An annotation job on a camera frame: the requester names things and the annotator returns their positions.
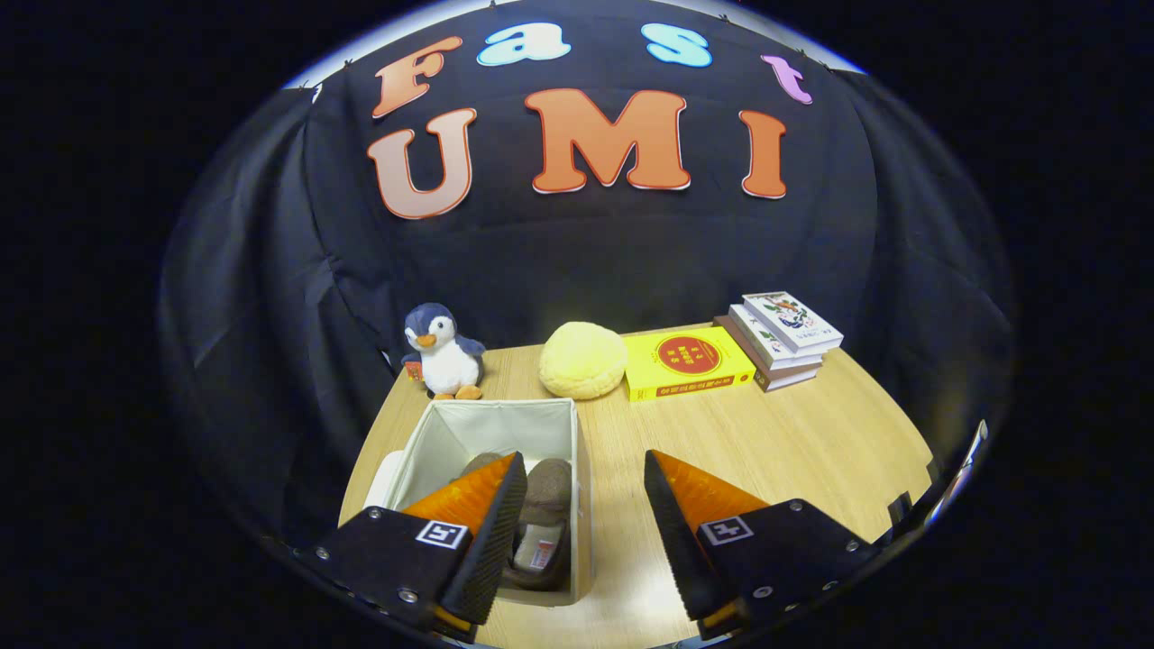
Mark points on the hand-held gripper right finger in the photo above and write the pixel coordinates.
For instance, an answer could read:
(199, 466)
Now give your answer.
(681, 550)

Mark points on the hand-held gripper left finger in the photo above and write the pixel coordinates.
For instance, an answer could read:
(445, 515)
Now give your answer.
(500, 550)

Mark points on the brown shoe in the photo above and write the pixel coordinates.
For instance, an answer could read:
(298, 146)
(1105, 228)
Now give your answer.
(482, 464)
(545, 514)

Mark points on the beige fabric storage box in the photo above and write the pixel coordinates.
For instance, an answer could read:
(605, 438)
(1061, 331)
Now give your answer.
(491, 424)

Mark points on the yellow book with red circle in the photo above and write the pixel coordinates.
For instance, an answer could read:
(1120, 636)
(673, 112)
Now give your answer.
(685, 361)

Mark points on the brown book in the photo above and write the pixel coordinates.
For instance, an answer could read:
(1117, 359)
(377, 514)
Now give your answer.
(784, 379)

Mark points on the penguin plush toy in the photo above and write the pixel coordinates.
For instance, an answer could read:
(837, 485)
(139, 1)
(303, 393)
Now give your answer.
(446, 356)

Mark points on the yellow round plush bun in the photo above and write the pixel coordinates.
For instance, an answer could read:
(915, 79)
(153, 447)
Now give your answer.
(584, 361)

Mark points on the black backdrop cloth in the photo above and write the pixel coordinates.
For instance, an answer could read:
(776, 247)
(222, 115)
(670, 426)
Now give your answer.
(631, 261)

